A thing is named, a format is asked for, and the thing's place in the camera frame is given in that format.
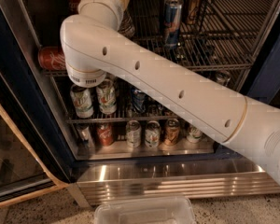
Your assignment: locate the clear plastic water bottle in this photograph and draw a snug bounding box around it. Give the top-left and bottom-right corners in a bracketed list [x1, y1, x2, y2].
[119, 8, 135, 38]

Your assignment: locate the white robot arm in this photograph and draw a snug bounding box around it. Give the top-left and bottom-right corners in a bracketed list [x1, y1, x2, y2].
[60, 0, 280, 185]

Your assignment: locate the stainless steel fridge base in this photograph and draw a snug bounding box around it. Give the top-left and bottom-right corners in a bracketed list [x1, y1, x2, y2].
[68, 157, 280, 207]

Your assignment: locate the open glass fridge door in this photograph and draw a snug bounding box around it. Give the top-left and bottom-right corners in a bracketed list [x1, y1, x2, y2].
[0, 58, 69, 211]

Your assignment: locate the dark slim can behind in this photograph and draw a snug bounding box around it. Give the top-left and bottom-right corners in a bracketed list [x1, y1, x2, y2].
[159, 0, 177, 33]

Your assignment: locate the blue silver energy drink can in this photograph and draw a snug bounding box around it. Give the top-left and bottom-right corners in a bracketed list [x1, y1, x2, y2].
[163, 0, 183, 49]

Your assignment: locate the gold brown can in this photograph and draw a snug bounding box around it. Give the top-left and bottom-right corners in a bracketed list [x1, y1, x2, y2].
[185, 0, 202, 24]

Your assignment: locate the front red cola can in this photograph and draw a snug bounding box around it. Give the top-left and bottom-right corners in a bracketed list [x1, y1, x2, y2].
[38, 47, 65, 71]

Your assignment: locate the blue pepsi can left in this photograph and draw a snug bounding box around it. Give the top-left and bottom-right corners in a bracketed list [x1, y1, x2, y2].
[131, 88, 146, 113]

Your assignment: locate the white green soda can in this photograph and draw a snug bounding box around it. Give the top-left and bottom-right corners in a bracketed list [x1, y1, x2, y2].
[96, 78, 117, 115]
[70, 85, 93, 119]

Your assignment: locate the left white green soda can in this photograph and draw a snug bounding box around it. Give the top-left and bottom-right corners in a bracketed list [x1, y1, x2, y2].
[70, 85, 93, 119]

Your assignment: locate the silver slim can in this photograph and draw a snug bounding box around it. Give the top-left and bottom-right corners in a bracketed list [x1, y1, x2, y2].
[215, 70, 231, 87]
[76, 123, 94, 148]

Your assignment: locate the bottom white can left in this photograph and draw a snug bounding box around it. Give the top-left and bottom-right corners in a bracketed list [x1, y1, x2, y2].
[126, 120, 142, 147]

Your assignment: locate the bottom white green can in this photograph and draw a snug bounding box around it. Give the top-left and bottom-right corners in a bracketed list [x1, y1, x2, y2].
[145, 120, 161, 147]

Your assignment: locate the bottom gold can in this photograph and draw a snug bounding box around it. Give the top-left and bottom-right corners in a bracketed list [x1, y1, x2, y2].
[164, 119, 180, 146]

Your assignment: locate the bottom red cola can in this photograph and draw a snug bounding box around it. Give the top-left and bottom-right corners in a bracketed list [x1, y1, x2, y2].
[96, 123, 114, 146]

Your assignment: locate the bottom silver slim can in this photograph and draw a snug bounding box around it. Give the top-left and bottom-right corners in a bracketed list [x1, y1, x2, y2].
[76, 123, 94, 148]

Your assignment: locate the bottom right white can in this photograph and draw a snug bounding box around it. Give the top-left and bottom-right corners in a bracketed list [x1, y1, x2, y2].
[186, 125, 203, 143]

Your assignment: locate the clear plastic bin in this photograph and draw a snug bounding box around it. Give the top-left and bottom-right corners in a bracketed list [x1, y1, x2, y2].
[94, 196, 197, 224]

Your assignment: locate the top wire shelf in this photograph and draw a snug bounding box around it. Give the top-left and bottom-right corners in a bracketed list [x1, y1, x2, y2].
[41, 0, 276, 77]

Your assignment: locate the wire shelf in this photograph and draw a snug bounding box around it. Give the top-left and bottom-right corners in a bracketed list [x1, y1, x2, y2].
[41, 0, 276, 77]
[54, 68, 250, 125]

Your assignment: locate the middle wire shelf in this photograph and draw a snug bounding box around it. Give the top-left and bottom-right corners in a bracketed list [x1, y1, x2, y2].
[54, 68, 250, 125]

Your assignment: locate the blue fridge centre post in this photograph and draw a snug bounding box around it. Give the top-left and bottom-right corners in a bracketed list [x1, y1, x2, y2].
[214, 16, 280, 161]

